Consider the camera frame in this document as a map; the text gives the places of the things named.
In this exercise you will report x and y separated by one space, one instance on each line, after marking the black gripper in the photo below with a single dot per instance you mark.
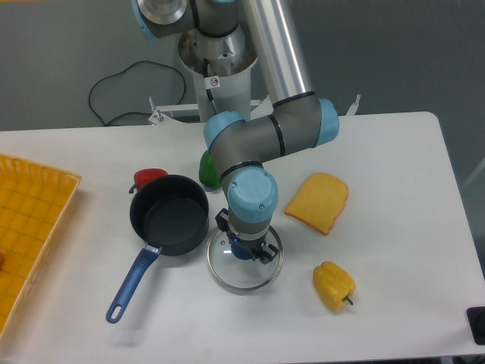
246 245

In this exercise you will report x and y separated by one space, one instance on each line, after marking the glass lid blue knob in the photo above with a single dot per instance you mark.
238 275

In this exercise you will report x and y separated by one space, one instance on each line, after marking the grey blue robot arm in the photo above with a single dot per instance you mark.
255 99

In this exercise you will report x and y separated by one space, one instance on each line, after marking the yellow bell pepper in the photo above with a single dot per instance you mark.
333 285

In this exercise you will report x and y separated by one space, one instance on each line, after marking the toast bread slice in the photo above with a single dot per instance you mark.
319 202

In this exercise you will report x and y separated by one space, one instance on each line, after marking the green bell pepper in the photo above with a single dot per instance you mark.
207 172

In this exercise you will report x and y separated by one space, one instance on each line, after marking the red bell pepper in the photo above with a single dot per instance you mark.
144 176

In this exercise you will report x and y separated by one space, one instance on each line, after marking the black device at table edge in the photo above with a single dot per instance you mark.
476 319

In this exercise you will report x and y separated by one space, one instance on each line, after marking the yellow plastic basket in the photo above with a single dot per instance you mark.
34 198

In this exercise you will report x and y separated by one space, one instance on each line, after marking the dark saucepan blue handle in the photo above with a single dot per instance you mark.
170 215

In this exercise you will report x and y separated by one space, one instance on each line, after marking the white metal frame bracket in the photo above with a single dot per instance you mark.
186 113

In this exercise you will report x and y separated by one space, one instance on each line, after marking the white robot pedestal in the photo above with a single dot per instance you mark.
221 70

